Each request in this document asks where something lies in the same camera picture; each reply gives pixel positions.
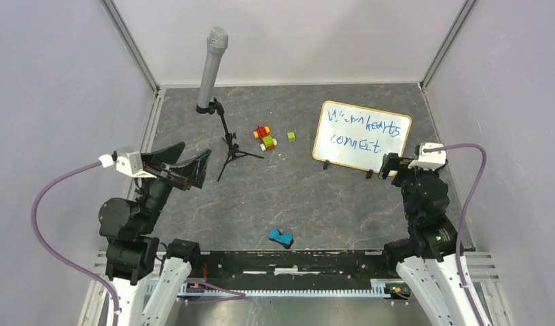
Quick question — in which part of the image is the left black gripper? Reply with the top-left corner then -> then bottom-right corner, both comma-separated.
137,140 -> 211,231

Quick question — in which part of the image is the white whiteboard with wooden frame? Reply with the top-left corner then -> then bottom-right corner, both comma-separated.
312,101 -> 412,174

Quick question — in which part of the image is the blue whiteboard eraser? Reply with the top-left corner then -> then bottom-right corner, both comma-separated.
268,228 -> 294,249

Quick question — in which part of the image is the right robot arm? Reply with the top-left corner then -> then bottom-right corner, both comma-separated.
378,149 -> 491,325

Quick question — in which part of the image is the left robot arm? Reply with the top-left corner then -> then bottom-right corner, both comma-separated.
99,142 -> 211,325

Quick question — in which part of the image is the black microphone tripod stand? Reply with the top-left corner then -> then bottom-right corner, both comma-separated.
208,98 -> 264,182

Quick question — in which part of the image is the colourful toy brick car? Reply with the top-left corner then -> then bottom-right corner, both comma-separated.
253,126 -> 277,151

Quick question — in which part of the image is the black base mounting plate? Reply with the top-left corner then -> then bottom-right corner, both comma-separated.
190,249 -> 400,291

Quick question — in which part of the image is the grey microphone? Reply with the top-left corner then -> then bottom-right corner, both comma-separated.
196,26 -> 229,114

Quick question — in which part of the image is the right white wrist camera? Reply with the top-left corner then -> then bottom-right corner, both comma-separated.
408,142 -> 447,171

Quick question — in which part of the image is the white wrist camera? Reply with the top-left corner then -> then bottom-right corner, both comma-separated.
408,142 -> 447,171
99,146 -> 156,179

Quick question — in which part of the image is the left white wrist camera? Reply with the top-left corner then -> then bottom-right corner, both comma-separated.
99,146 -> 156,179

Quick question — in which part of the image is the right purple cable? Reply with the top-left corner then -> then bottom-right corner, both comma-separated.
432,143 -> 488,326

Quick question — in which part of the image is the purple cable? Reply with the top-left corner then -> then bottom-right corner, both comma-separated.
432,143 -> 488,326
31,161 -> 122,326

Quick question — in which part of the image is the slotted cable duct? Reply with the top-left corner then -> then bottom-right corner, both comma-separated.
177,281 -> 412,300

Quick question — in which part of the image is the aluminium frame rail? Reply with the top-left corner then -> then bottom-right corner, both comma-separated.
93,251 -> 500,283

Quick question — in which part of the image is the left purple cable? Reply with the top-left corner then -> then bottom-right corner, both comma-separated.
31,161 -> 122,326

